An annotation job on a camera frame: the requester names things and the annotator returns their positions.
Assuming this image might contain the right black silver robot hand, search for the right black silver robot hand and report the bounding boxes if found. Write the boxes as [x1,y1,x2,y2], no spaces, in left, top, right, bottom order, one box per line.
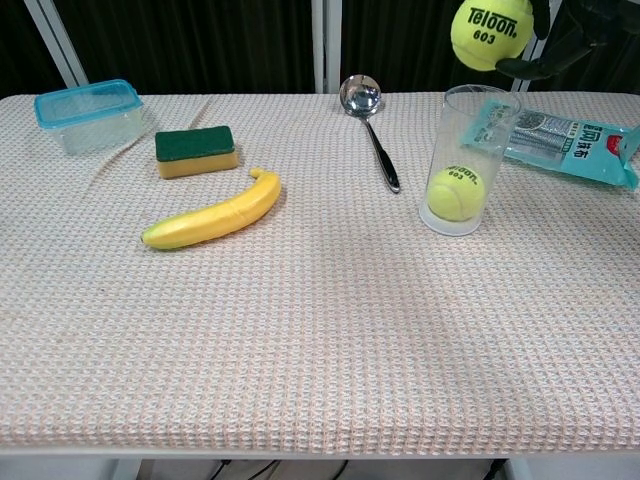
[496,0,640,81]

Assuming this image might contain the yellow tennis ball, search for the yellow tennis ball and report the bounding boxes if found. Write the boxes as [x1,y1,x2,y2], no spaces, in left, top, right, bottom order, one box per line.
[425,164,487,223]
[449,0,537,72]

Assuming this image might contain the clear plastic cup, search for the clear plastic cup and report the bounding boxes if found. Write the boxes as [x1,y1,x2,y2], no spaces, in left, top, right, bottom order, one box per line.
[417,83,523,238]

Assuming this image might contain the teal cleaning cloth package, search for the teal cleaning cloth package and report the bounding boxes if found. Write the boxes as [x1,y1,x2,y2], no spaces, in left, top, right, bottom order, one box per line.
[458,96,640,192]

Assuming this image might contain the dark pleated curtain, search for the dark pleated curtain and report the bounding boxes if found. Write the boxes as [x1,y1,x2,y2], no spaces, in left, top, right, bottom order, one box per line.
[0,0,640,100]

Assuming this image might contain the beige waffle tablecloth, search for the beige waffle tablecloth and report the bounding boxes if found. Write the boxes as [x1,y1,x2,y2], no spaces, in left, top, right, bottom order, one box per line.
[0,91,640,454]

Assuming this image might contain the green yellow sponge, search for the green yellow sponge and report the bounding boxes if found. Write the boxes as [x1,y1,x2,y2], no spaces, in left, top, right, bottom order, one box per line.
[153,124,240,181]

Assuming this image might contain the yellow banana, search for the yellow banana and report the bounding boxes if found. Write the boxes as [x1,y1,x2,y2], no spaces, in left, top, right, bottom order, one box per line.
[140,167,284,252]

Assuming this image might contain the clear box with blue rim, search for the clear box with blue rim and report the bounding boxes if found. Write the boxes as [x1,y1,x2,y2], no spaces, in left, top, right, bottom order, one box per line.
[33,78,147,156]

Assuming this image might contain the white window frame post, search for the white window frame post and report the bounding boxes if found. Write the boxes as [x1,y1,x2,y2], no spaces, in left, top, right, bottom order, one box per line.
[309,0,342,95]
[22,0,92,90]
[508,37,547,95]

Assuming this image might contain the steel ladle with black handle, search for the steel ladle with black handle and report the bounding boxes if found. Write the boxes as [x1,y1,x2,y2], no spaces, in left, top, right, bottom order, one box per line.
[338,73,403,196]

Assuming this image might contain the white table frame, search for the white table frame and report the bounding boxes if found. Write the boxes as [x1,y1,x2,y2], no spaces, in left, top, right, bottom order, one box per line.
[0,442,640,480]

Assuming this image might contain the black cable bundle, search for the black cable bundle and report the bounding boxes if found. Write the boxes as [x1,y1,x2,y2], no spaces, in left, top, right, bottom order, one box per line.
[199,458,282,480]
[323,458,352,480]

